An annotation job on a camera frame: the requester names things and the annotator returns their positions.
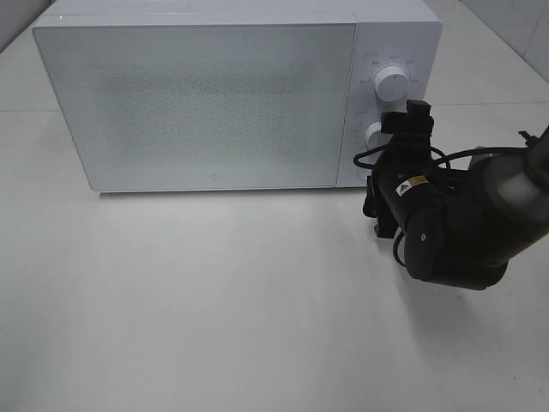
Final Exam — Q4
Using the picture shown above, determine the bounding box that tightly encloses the white timer knob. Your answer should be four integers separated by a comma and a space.
365, 122, 391, 150

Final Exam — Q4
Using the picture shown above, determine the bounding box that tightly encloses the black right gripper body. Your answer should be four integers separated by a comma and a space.
371, 133, 443, 223

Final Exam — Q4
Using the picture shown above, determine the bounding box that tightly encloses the white microwave door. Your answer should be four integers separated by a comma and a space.
33, 24, 355, 192

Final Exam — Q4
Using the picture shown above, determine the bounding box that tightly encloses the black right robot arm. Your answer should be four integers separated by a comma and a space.
363, 100, 548, 290

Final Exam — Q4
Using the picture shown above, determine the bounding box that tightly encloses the white upper power knob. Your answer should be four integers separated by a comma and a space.
373, 64, 409, 103

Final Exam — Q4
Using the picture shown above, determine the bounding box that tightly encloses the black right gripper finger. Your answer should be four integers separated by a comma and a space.
381, 112, 433, 134
406, 100, 431, 120

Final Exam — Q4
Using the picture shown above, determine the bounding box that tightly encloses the white round door button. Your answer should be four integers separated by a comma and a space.
358, 168, 371, 181

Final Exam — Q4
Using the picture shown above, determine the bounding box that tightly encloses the white microwave oven body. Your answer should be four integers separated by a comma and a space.
33, 1, 443, 191

